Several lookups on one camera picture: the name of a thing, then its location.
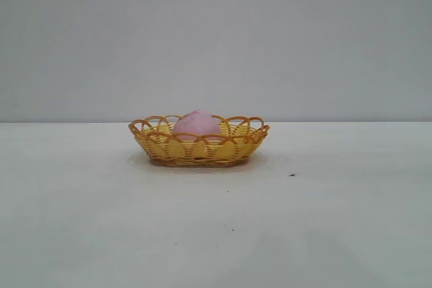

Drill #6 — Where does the pink steamed bun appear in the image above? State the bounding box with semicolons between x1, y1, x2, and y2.
172;109;223;142

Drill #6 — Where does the yellow woven wicker basket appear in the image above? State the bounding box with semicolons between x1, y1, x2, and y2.
128;113;271;169

